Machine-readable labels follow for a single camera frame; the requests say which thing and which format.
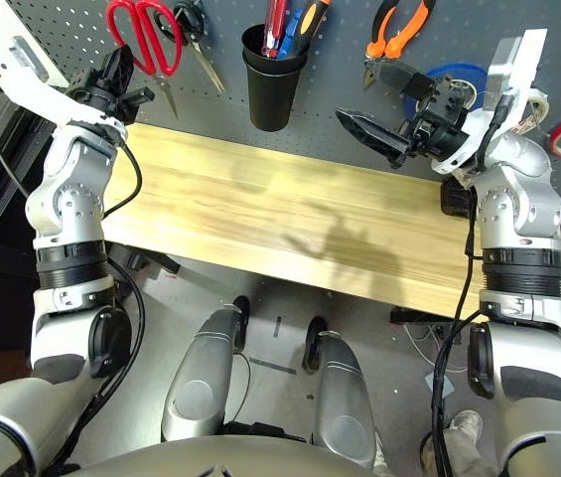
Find white sneaker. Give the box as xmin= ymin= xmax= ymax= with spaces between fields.
xmin=371 ymin=430 xmax=391 ymax=473
xmin=446 ymin=409 xmax=485 ymax=448

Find blue handled screwdriver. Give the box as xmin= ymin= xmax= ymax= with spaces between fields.
xmin=277 ymin=8 xmax=304 ymax=60

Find orange black needle-nose pliers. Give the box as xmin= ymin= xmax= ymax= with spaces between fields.
xmin=362 ymin=0 xmax=438 ymax=90

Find long black floor tape strip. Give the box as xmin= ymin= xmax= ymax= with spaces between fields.
xmin=248 ymin=356 xmax=297 ymax=377

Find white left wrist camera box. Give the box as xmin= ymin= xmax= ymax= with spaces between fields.
xmin=0 ymin=34 xmax=130 ymax=133

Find black handled scissors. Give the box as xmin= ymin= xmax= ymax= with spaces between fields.
xmin=153 ymin=0 xmax=227 ymax=94

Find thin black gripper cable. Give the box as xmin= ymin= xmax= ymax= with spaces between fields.
xmin=56 ymin=141 xmax=146 ymax=471

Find white tape roll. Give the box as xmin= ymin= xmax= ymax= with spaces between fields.
xmin=507 ymin=87 xmax=550 ymax=135

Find silver robot leg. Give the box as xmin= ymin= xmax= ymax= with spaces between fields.
xmin=160 ymin=295 xmax=252 ymax=443
xmin=302 ymin=315 xmax=378 ymax=471

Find red handled screwdriver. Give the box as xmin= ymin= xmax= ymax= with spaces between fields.
xmin=261 ymin=0 xmax=291 ymax=59

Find black plastic holder cup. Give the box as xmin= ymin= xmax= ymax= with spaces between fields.
xmin=240 ymin=23 xmax=310 ymax=133

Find grey perforated pegboard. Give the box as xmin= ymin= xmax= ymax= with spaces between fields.
xmin=6 ymin=0 xmax=561 ymax=220

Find black flat box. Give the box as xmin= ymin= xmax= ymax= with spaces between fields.
xmin=439 ymin=178 xmax=478 ymax=220

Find silver right robot leg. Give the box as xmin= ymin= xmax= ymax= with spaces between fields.
xmin=302 ymin=315 xmax=378 ymax=471

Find grey square floor pad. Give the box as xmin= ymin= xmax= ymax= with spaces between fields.
xmin=423 ymin=370 xmax=455 ymax=398

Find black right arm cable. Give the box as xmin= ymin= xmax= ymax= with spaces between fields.
xmin=428 ymin=91 xmax=514 ymax=477

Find grey robot torso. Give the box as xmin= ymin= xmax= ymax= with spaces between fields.
xmin=69 ymin=434 xmax=375 ymax=477

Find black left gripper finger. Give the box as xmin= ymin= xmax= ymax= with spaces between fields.
xmin=103 ymin=45 xmax=136 ymax=93
xmin=118 ymin=86 xmax=157 ymax=108

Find silver left robot leg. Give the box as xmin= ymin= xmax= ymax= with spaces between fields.
xmin=160 ymin=295 xmax=252 ymax=443

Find red handled scissors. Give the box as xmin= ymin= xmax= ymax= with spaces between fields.
xmin=105 ymin=0 xmax=185 ymax=120

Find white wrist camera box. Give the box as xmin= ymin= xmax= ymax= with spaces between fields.
xmin=431 ymin=28 xmax=549 ymax=175
xmin=0 ymin=34 xmax=130 ymax=133

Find blue tape roll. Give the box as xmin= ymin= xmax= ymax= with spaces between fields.
xmin=403 ymin=62 xmax=488 ymax=120

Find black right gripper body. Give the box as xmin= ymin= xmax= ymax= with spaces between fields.
xmin=398 ymin=74 xmax=473 ymax=161

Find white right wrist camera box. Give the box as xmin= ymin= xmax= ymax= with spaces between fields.
xmin=431 ymin=28 xmax=549 ymax=175

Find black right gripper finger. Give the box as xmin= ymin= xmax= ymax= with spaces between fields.
xmin=377 ymin=63 xmax=438 ymax=99
xmin=334 ymin=107 xmax=413 ymax=169

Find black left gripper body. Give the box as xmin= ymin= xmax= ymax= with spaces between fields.
xmin=67 ymin=67 xmax=137 ymax=125

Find khaki trouser leg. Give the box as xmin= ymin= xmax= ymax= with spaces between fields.
xmin=441 ymin=424 xmax=502 ymax=477

